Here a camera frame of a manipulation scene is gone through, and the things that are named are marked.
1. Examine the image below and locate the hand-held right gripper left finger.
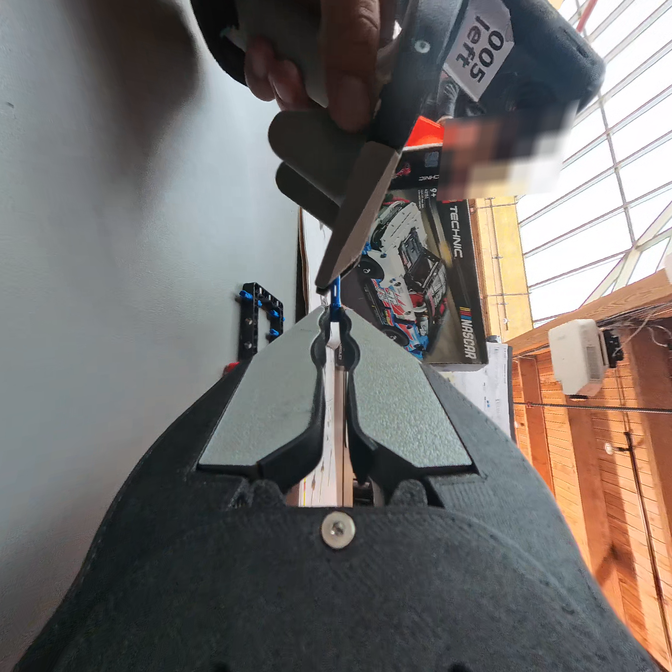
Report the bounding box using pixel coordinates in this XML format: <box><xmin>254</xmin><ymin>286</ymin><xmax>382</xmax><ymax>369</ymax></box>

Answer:
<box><xmin>197</xmin><ymin>307</ymin><xmax>333</xmax><ymax>494</ymax></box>

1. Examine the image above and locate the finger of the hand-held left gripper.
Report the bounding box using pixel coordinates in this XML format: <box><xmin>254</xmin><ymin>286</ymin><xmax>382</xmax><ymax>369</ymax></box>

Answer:
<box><xmin>274</xmin><ymin>163</ymin><xmax>343</xmax><ymax>228</ymax></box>
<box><xmin>268</xmin><ymin>109</ymin><xmax>403</xmax><ymax>293</ymax></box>

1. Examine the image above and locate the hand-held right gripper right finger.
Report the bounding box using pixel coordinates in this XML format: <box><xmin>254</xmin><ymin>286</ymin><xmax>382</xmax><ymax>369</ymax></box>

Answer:
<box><xmin>340</xmin><ymin>308</ymin><xmax>473</xmax><ymax>506</ymax></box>

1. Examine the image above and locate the black lego frame assembly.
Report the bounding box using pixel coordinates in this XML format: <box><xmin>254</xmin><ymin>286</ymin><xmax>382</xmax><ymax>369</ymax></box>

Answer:
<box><xmin>223</xmin><ymin>282</ymin><xmax>287</xmax><ymax>376</ymax></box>

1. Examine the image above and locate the black lego set box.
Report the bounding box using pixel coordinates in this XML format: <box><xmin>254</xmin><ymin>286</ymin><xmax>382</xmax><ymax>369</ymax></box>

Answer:
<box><xmin>357</xmin><ymin>118</ymin><xmax>490</xmax><ymax>366</ymax></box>

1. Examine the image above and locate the person's left hand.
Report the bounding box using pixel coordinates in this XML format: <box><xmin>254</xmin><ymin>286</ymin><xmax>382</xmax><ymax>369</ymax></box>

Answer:
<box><xmin>244</xmin><ymin>0</ymin><xmax>398</xmax><ymax>133</ymax></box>

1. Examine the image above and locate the white instruction booklet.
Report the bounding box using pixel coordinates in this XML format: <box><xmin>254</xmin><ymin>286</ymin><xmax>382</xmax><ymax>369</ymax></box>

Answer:
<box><xmin>298</xmin><ymin>207</ymin><xmax>379</xmax><ymax>508</ymax></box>

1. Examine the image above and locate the white ceiling-mounted unit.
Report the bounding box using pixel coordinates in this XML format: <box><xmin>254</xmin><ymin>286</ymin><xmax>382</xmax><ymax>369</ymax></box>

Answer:
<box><xmin>547</xmin><ymin>318</ymin><xmax>611</xmax><ymax>398</ymax></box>

